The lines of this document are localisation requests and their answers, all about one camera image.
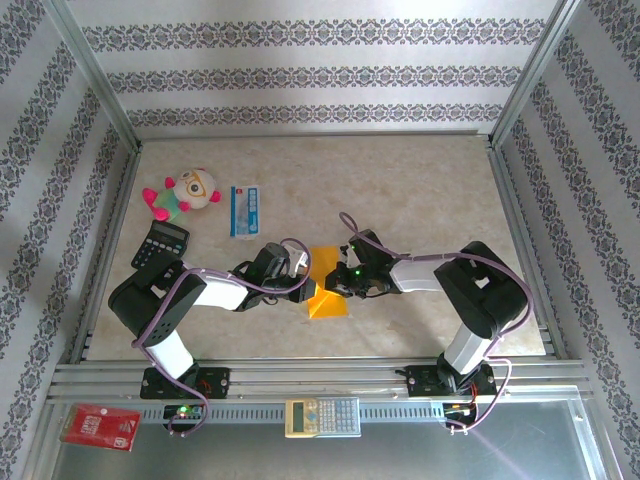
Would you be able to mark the aluminium mounting rail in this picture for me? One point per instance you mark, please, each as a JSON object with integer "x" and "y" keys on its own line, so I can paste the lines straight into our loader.
{"x": 310, "y": 375}

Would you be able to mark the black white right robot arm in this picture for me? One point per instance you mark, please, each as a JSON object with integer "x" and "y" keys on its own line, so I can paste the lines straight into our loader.
{"x": 480, "y": 295}

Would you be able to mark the white pink plush toy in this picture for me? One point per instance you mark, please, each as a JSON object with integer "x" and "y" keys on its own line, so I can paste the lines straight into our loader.
{"x": 195, "y": 187}

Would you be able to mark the aluminium table side rail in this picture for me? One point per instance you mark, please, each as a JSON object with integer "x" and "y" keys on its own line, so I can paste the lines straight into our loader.
{"x": 530, "y": 250}
{"x": 107, "y": 250}

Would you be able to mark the black desk calculator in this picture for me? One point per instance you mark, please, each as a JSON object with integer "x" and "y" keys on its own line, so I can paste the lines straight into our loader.
{"x": 160, "y": 245}

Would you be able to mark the beige scientific calculator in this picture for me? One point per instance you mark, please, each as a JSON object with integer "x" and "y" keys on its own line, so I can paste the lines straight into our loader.
{"x": 322, "y": 417}

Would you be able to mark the grey metal shelf sheet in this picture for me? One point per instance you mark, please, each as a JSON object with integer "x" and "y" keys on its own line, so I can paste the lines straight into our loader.
{"x": 400, "y": 455}

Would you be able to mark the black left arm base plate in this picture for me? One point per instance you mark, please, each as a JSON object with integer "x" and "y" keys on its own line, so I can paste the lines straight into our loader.
{"x": 215, "y": 382}

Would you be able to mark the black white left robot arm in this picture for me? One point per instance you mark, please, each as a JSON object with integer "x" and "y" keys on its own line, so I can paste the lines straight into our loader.
{"x": 150, "y": 310}

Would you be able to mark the red card packet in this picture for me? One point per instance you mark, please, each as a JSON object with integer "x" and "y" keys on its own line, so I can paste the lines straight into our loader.
{"x": 100, "y": 427}

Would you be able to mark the blue white plastic packet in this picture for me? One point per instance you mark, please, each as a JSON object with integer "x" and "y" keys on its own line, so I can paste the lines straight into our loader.
{"x": 245, "y": 210}

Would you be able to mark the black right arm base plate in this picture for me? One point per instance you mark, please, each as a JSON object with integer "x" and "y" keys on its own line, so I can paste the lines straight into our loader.
{"x": 420, "y": 381}

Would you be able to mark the aluminium frame post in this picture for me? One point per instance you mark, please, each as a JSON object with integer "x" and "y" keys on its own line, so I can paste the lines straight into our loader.
{"x": 90, "y": 70}
{"x": 535, "y": 70}

